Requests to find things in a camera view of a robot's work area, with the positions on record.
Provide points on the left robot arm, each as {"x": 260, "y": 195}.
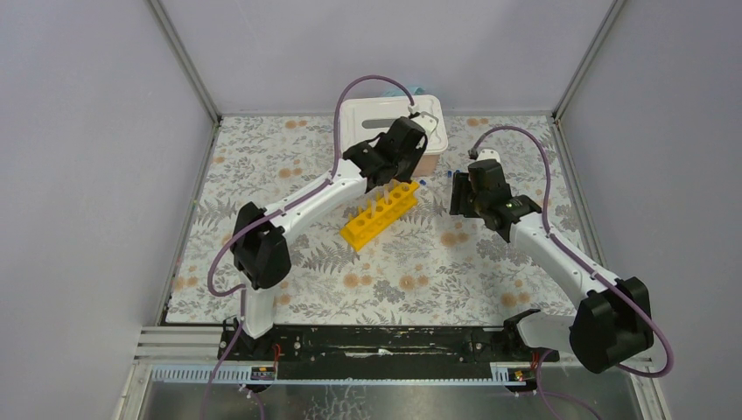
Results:
{"x": 263, "y": 234}

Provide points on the white plastic bin lid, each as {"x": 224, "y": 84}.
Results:
{"x": 362, "y": 119}

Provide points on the pink plastic bin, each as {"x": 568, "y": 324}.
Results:
{"x": 426, "y": 165}

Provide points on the floral table mat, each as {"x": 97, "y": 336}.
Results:
{"x": 428, "y": 268}

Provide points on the yellow test tube rack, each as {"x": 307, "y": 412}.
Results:
{"x": 371, "y": 220}

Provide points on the light blue cloth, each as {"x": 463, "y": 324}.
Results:
{"x": 413, "y": 90}

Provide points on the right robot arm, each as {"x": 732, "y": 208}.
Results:
{"x": 611, "y": 323}

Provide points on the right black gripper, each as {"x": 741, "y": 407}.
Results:
{"x": 461, "y": 185}

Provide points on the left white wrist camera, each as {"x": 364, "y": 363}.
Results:
{"x": 426, "y": 120}

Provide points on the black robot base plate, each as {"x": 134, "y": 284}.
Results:
{"x": 394, "y": 353}

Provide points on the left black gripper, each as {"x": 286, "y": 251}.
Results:
{"x": 402, "y": 174}

